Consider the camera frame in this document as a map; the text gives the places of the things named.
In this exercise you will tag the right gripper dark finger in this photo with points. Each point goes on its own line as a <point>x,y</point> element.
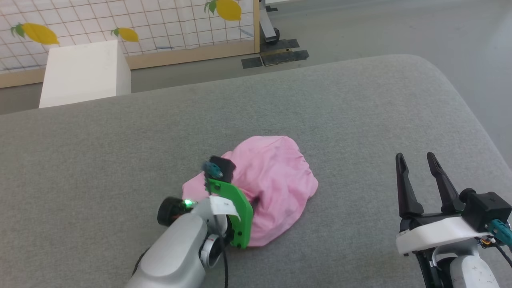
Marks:
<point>407,188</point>
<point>444,188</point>

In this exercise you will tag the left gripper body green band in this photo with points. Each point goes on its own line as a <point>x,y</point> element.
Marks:
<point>242,208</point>

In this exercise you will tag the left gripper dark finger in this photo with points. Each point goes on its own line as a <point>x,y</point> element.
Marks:
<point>256,199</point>

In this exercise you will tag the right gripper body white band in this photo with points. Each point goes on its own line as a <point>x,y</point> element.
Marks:
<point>436,234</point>

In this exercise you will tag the pink garment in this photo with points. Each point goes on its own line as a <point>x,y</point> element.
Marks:
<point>276,180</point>

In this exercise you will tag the grey fabric sofa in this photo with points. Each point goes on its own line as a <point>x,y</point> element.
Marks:
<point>120,160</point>

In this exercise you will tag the small black floor tape patch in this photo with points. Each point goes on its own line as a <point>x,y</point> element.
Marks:
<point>252,62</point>

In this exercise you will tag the large black floor tape patch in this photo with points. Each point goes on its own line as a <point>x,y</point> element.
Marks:
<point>286,57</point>

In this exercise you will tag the black floor mat strip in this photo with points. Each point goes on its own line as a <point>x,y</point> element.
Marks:
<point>288,43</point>

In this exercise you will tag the grey wheeled stand base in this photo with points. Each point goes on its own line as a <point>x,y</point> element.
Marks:
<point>270,30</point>

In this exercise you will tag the yellow lemon sticker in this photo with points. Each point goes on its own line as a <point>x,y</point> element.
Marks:
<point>228,10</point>
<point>40,34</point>
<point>128,34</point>

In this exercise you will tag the white box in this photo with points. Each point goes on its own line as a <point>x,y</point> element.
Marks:
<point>84,72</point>

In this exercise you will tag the left black wrist camera box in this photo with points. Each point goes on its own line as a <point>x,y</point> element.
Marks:
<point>224,166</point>

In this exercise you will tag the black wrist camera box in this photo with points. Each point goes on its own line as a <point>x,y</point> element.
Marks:
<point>486,208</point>
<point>224,166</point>

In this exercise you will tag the right black wrist camera box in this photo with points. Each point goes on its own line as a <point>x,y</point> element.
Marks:
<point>486,208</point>

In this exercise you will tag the wooden frame grid partition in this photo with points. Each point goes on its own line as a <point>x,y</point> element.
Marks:
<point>160,24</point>

